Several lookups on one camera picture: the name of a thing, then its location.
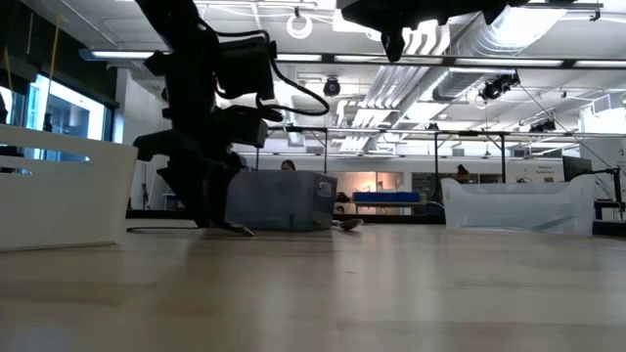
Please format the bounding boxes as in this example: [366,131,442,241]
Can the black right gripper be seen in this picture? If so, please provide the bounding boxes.
[340,0,510,64]

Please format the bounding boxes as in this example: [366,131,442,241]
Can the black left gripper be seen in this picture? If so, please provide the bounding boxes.
[132,105,269,229]

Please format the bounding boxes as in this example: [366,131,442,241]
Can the grey plastic bin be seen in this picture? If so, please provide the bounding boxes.
[225,169,338,233]

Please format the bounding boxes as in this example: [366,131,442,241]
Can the white plastic bin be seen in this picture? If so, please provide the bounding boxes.
[0,124,139,252]

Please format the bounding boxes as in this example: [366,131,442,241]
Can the clear plastic bin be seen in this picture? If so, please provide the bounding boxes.
[440,174,602,238]

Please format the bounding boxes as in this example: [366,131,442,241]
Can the white ceiling light strip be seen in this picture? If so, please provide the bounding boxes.
[267,123,626,139]

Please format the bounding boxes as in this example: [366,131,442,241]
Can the large window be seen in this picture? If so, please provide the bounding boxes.
[0,72,116,162]

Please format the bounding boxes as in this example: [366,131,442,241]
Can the blue storage bins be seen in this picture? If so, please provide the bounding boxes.
[351,191,423,204]

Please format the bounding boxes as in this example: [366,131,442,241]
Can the dark blue office chair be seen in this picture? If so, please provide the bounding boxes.
[423,200,447,219]

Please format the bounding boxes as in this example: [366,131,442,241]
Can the black monitor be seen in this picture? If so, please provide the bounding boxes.
[561,154,596,183]

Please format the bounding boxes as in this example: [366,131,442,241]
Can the white coiled cable ring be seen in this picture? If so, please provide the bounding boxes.
[286,12,314,40]

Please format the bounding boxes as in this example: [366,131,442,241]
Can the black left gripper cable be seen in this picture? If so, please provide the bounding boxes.
[253,28,332,122]

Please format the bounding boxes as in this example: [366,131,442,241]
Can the silver ventilation duct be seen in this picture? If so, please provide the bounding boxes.
[432,0,568,102]

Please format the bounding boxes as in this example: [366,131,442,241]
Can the black gantry frame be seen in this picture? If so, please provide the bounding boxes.
[433,130,508,185]
[267,125,330,173]

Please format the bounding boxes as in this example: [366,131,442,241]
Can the lilac handled silver spoon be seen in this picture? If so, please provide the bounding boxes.
[332,217,366,233]

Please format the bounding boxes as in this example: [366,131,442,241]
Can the black ceiling camera cluster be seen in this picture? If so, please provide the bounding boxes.
[478,72,520,102]

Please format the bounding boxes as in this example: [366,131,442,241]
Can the yellow hanging cord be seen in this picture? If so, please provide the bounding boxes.
[42,13,61,127]
[2,46,15,97]

